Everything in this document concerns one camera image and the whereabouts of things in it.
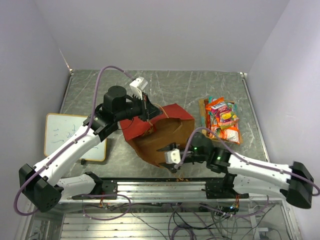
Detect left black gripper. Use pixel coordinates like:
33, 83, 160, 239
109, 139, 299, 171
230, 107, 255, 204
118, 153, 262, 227
115, 91, 164, 122

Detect red brown paper bag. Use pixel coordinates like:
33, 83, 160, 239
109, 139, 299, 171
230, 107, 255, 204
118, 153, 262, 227
120, 103, 195, 168

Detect brown snack pouch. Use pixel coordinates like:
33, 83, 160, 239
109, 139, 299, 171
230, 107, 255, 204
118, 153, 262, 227
198, 98, 240, 140

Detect colourful small snack packets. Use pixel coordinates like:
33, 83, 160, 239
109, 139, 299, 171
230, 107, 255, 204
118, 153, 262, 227
213, 110, 240, 130

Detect small orange snack packet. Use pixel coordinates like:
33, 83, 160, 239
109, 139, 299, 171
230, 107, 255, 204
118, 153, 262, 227
209, 125, 242, 145

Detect teal Fox's candy bag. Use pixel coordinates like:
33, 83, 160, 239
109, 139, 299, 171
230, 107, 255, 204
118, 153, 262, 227
205, 97, 237, 113

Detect yellow M&M's candy pack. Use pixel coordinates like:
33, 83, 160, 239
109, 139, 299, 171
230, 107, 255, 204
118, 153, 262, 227
142, 124, 156, 136

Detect orange Fox's candy bag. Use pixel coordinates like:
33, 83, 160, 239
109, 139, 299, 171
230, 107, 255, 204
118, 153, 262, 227
205, 97, 230, 116

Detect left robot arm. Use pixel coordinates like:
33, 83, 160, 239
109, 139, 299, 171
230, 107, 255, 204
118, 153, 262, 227
18, 85, 163, 213

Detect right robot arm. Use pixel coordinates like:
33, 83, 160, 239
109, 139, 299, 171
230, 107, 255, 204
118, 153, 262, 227
159, 132, 314, 209

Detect small whiteboard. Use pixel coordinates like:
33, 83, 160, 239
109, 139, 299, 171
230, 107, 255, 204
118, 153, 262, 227
44, 113, 107, 162

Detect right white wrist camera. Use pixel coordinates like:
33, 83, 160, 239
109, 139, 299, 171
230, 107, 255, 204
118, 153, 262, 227
164, 148, 181, 165

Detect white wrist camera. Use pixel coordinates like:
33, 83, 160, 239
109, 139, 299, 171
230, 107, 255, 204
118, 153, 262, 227
164, 148, 181, 165
129, 77, 148, 100

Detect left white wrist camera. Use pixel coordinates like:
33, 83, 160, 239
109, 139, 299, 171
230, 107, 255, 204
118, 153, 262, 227
129, 77, 148, 100

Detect aluminium extrusion rail frame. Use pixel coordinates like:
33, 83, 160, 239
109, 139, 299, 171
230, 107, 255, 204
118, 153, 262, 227
27, 180, 291, 204

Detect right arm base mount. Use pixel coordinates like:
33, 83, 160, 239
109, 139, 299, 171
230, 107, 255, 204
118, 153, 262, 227
201, 174, 249, 199

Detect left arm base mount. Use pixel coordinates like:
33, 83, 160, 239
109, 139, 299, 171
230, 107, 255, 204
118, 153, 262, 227
71, 180, 118, 200

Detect cable tangle under table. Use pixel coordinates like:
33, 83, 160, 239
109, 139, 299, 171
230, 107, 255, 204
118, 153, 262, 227
82, 184, 276, 240

